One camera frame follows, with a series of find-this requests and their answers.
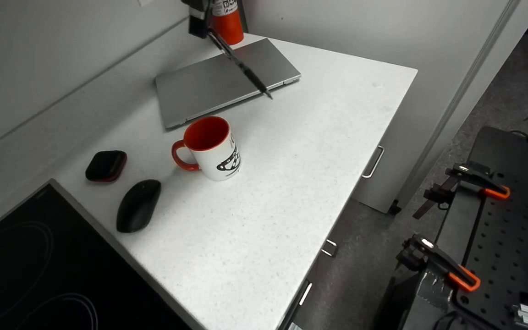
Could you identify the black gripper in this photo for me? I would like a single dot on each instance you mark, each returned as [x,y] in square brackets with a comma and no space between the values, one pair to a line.
[199,8]

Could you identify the black pen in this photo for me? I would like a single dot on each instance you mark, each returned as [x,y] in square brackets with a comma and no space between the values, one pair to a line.
[246,68]

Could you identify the red and white mug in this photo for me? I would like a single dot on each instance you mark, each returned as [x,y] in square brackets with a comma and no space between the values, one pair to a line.
[215,149]

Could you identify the orange red canister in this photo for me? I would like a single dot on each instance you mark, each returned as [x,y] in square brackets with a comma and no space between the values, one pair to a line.
[228,23]

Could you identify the grey closed laptop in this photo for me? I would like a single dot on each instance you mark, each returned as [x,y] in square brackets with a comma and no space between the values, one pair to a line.
[215,85]

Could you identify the black small rounded case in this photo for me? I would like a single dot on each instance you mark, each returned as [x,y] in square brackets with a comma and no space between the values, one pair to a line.
[105,166]

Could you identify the black computer mouse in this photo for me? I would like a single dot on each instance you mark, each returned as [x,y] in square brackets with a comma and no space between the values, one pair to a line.
[138,206]

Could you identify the kitchen base cabinet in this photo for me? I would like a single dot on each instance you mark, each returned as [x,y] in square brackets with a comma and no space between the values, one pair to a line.
[386,177]

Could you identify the black glass cooktop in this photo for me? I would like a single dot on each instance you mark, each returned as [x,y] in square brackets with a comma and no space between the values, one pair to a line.
[37,268]

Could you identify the orange black bar clamp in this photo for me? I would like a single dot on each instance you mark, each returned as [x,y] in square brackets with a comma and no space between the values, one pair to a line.
[477,184]
[444,266]

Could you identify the black pegboard table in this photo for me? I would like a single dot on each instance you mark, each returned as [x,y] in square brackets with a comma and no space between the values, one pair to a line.
[503,244]

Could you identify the grey wall trim strip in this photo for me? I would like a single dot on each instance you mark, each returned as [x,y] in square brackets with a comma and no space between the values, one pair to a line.
[472,92]

